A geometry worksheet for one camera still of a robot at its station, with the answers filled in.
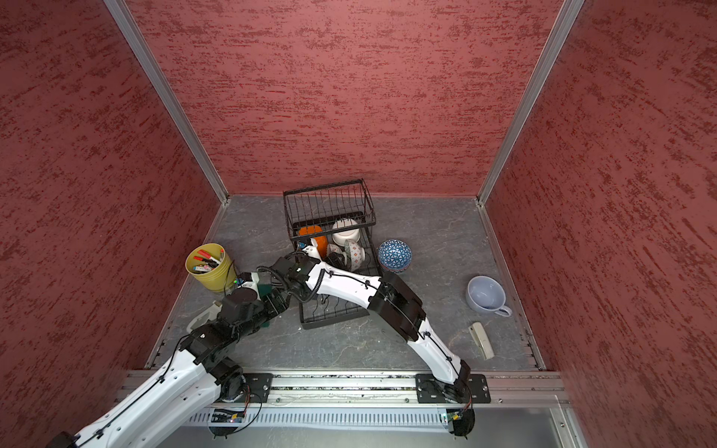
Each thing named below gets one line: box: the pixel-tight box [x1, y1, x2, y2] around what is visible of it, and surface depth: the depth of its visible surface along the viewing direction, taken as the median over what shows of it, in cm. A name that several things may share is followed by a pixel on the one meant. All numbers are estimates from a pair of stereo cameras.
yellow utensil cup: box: [184, 242, 237, 293], surface depth 86 cm
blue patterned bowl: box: [377, 238, 413, 274], surface depth 97 cm
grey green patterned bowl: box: [344, 238, 366, 272], surface depth 92 cm
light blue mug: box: [465, 275, 513, 318], surface depth 89 cm
